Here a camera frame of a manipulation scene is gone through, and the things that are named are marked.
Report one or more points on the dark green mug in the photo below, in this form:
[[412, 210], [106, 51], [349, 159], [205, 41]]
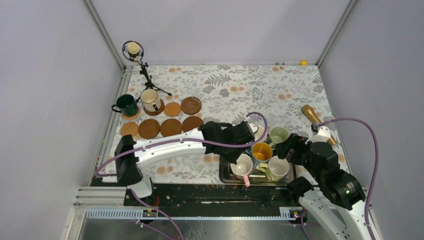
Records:
[[126, 104]]

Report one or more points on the pink mug white inside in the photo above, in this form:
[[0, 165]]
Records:
[[243, 168]]

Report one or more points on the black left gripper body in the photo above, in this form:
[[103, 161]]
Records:
[[238, 146]]

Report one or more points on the light brown coaster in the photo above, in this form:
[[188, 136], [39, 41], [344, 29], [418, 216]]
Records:
[[172, 109]]

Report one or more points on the metal tray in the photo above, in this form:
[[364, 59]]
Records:
[[256, 177]]

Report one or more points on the reddish brown coaster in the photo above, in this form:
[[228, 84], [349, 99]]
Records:
[[191, 122]]

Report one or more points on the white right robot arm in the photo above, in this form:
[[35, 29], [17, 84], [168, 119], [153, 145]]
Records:
[[342, 189]]

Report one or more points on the blue mug yellow inside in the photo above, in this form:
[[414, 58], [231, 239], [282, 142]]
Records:
[[261, 153]]

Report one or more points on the gold microphone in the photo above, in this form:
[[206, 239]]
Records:
[[309, 112]]

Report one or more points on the green mug white inside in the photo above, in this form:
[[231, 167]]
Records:
[[275, 169]]

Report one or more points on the light wooden coaster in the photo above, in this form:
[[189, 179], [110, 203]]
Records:
[[129, 128]]

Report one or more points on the studio microphone on stand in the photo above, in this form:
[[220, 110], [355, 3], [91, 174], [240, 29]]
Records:
[[132, 51]]

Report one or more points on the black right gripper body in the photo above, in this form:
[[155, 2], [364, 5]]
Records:
[[302, 150]]

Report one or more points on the scratched dark brown coaster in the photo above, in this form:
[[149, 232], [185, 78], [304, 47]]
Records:
[[191, 105]]

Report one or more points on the light green mug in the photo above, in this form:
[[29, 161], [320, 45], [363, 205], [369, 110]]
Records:
[[277, 135]]

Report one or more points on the light blue mug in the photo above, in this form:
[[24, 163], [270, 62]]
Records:
[[261, 134]]

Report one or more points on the floral tablecloth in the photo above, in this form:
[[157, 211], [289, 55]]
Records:
[[227, 94]]

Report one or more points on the cream mug black handle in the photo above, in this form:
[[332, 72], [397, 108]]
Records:
[[150, 100]]

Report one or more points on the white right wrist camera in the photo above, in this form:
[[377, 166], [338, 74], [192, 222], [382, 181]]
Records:
[[322, 134]]

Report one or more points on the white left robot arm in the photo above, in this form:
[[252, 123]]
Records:
[[130, 156]]

